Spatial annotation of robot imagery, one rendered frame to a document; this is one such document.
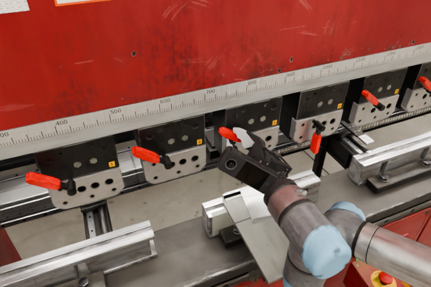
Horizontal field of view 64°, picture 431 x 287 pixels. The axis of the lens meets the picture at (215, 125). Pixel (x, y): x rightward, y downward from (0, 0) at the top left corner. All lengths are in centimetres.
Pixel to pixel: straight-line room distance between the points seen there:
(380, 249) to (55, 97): 64
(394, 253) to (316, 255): 18
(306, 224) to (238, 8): 41
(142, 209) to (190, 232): 128
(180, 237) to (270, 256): 31
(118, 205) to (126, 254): 140
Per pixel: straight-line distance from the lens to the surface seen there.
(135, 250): 104
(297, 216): 62
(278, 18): 75
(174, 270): 106
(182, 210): 233
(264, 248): 95
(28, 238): 246
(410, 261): 72
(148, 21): 65
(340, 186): 132
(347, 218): 76
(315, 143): 96
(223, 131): 77
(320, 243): 59
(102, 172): 79
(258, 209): 102
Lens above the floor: 177
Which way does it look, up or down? 36 degrees down
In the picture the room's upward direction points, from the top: straight up
